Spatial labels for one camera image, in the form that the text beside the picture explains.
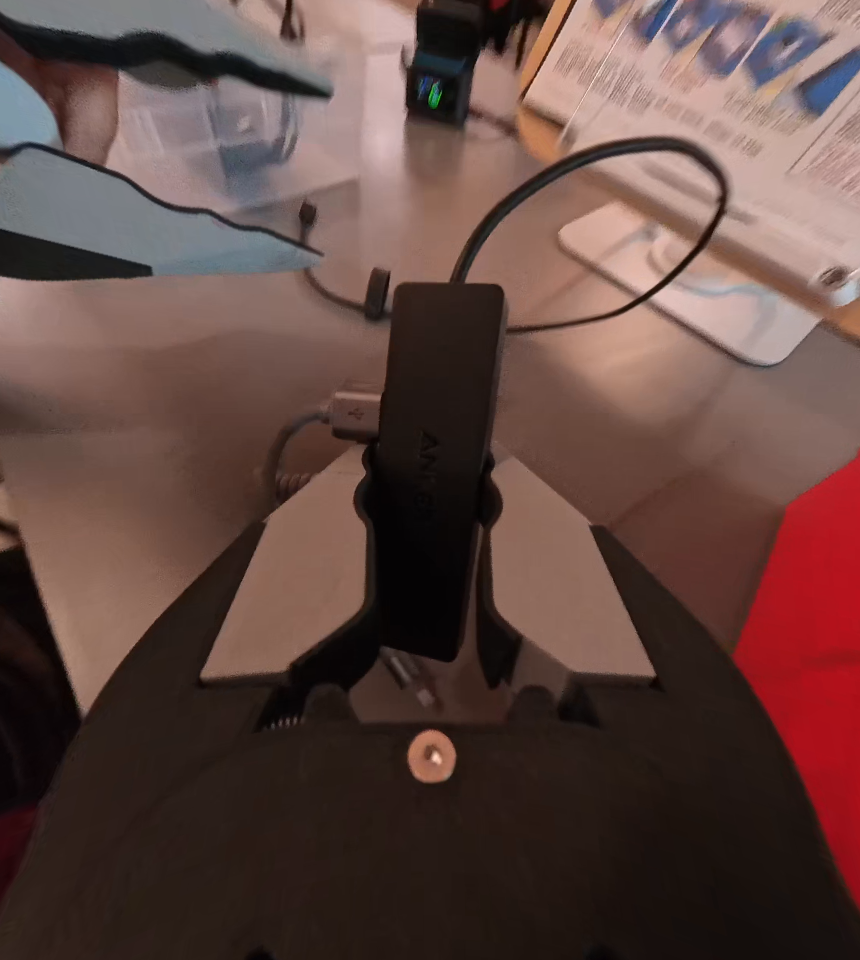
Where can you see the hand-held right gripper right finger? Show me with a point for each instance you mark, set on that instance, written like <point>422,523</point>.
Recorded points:
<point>557,592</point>

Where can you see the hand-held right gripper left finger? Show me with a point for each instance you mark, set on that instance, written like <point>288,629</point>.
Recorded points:
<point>302,592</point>

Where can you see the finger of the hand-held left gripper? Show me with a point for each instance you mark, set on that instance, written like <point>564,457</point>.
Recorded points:
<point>235,37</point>
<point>137,232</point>

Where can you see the clear plastic bin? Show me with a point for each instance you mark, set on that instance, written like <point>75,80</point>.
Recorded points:
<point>310,161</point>

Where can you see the red plastic bin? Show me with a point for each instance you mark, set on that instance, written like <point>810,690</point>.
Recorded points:
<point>835,675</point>

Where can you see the black battery charger case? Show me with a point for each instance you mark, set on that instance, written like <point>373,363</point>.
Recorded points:
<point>441,67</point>

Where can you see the wooden document stand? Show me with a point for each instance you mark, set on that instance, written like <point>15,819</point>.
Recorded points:
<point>700,315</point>

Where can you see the printed instruction sheet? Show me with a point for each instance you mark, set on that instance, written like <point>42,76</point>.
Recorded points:
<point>700,97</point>

